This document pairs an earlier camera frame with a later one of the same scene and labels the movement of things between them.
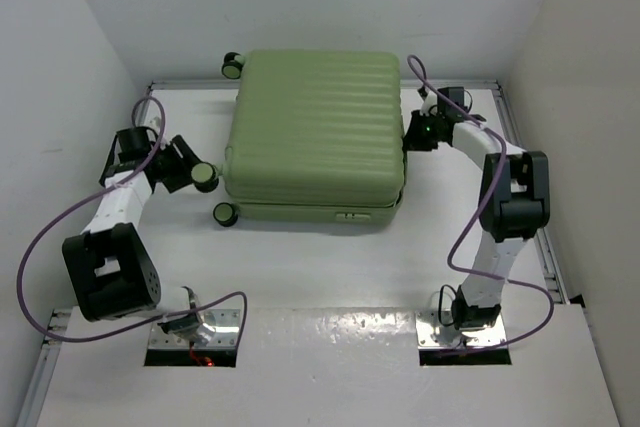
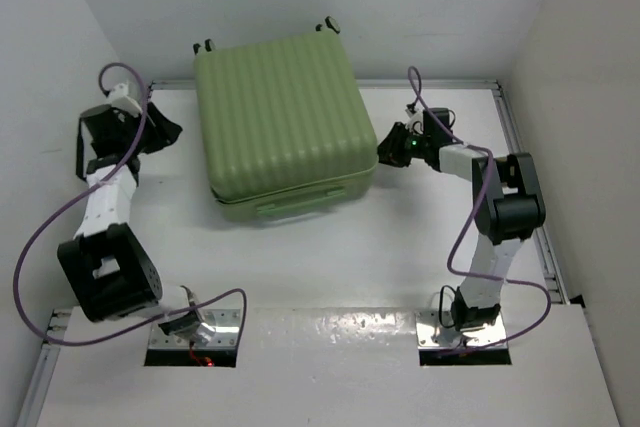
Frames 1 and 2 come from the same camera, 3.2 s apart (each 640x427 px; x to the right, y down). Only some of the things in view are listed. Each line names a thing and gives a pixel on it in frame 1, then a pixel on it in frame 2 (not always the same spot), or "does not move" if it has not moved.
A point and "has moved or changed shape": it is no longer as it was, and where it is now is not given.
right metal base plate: x=431 y=333 does not move
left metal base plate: x=226 y=323 does not move
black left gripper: x=185 y=164 -> x=164 y=131
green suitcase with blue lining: x=313 y=135 has moved or changed shape
